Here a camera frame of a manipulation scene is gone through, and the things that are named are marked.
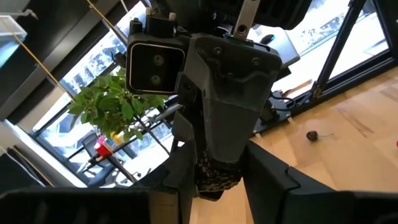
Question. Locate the red box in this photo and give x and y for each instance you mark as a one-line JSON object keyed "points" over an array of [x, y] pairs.
{"points": [[103, 151]]}

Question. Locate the green leafy plant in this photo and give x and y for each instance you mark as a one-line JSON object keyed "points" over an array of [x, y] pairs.
{"points": [[112, 105]]}

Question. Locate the black computer mouse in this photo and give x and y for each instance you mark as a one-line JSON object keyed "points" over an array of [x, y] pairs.
{"points": [[266, 39]]}

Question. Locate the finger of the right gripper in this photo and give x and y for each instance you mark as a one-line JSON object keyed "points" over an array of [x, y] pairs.
{"points": [[233, 93], [185, 130]]}

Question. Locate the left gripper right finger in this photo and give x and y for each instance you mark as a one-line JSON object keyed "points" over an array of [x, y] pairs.
{"points": [[273, 193]]}

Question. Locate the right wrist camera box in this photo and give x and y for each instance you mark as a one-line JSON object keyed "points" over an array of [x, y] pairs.
{"points": [[155, 68]]}

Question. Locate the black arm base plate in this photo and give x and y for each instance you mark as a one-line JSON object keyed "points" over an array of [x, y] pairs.
{"points": [[273, 116]]}

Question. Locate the yellow cup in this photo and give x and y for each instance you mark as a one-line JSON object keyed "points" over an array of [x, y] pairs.
{"points": [[117, 137]]}

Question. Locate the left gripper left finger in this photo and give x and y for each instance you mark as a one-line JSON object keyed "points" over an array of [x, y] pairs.
{"points": [[174, 186]]}

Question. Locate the small dark toy berry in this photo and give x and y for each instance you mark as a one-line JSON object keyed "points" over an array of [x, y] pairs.
{"points": [[217, 177]]}

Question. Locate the dark berry with thin stem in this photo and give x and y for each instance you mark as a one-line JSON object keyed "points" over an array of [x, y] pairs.
{"points": [[311, 136]]}

